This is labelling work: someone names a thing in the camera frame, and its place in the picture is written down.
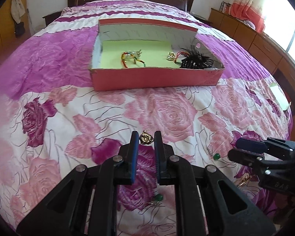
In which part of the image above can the left dark nightstand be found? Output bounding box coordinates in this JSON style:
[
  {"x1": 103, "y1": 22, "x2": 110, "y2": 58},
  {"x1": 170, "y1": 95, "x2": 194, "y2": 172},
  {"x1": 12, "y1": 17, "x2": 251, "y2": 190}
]
[{"x1": 43, "y1": 11, "x2": 62, "y2": 26}]

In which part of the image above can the beige cloth on wardrobe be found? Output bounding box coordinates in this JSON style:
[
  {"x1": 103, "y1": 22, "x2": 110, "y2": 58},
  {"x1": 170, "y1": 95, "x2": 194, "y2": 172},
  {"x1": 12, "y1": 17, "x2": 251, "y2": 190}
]
[{"x1": 10, "y1": 0, "x2": 25, "y2": 24}]

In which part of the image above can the wooden wardrobe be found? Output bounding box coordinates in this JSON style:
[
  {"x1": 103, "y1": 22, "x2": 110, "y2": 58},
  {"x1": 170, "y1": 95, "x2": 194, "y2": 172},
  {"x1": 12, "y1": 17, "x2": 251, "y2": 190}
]
[{"x1": 0, "y1": 0, "x2": 28, "y2": 67}]

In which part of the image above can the red knotted tassel cord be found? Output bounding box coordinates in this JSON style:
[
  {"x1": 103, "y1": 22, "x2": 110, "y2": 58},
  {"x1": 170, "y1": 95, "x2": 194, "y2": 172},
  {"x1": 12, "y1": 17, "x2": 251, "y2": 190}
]
[{"x1": 174, "y1": 51, "x2": 190, "y2": 66}]

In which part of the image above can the gold hair pin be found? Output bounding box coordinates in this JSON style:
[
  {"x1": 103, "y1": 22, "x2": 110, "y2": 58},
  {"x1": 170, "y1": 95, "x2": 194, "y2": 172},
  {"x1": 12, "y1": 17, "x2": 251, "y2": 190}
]
[{"x1": 237, "y1": 174, "x2": 253, "y2": 188}]

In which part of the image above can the right dark nightstand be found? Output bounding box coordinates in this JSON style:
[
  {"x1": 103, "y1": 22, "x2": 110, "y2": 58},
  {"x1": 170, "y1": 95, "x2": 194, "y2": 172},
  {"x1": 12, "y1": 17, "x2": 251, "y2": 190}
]
[{"x1": 192, "y1": 14, "x2": 211, "y2": 26}]

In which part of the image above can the green paper sheet in box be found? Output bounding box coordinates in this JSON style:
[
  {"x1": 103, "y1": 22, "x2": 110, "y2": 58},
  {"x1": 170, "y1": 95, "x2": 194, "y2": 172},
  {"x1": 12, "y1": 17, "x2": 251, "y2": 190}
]
[{"x1": 91, "y1": 40, "x2": 180, "y2": 69}]

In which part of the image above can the green bead earring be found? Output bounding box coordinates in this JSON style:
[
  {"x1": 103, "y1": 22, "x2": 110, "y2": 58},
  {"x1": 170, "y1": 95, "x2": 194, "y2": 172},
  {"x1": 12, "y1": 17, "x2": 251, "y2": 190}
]
[
  {"x1": 148, "y1": 193, "x2": 163, "y2": 206},
  {"x1": 208, "y1": 144, "x2": 221, "y2": 160}
]

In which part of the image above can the black feather hair clip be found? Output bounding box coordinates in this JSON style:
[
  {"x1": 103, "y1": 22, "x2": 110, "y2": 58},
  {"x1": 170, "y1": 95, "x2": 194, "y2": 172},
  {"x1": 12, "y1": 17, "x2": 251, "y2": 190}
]
[{"x1": 180, "y1": 46, "x2": 214, "y2": 70}]

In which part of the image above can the floral red curtain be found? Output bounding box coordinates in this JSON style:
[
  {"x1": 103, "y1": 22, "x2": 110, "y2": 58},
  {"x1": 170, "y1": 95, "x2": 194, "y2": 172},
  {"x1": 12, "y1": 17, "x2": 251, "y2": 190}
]
[{"x1": 230, "y1": 0, "x2": 266, "y2": 32}]

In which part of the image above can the red cardboard box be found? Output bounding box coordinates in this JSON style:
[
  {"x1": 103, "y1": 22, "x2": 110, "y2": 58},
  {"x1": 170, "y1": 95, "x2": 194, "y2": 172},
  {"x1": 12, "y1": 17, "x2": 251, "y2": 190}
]
[{"x1": 90, "y1": 18, "x2": 225, "y2": 91}]

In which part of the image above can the green paper sheet on bed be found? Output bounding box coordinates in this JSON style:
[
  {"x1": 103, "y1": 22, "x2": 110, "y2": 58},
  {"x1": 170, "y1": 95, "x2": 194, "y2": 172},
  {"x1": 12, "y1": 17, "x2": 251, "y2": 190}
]
[{"x1": 270, "y1": 83, "x2": 291, "y2": 111}]

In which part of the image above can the black bag on wardrobe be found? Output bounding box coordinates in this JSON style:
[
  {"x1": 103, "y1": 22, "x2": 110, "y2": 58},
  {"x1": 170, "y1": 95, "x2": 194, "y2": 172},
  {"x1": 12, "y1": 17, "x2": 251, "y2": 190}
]
[{"x1": 14, "y1": 22, "x2": 25, "y2": 38}]

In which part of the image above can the red braided cord bracelet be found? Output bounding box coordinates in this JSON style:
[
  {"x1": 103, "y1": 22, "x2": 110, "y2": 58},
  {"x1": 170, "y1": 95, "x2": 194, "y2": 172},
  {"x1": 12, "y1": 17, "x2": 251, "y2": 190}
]
[{"x1": 120, "y1": 51, "x2": 146, "y2": 68}]

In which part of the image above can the wooden side cabinet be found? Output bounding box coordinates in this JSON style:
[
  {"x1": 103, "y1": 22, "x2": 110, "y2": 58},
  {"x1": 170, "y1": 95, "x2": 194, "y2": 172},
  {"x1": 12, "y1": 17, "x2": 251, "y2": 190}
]
[{"x1": 208, "y1": 8, "x2": 295, "y2": 90}]

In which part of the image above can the pink floral bedspread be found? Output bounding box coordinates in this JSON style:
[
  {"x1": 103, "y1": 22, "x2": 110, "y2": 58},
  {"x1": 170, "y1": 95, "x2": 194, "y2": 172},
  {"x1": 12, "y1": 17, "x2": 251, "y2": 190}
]
[{"x1": 0, "y1": 0, "x2": 293, "y2": 229}]

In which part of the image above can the dark nightstand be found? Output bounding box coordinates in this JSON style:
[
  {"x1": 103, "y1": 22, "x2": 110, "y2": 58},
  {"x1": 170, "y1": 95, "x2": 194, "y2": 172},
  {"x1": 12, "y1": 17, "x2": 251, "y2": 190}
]
[
  {"x1": 192, "y1": 14, "x2": 211, "y2": 26},
  {"x1": 43, "y1": 11, "x2": 62, "y2": 26}
]

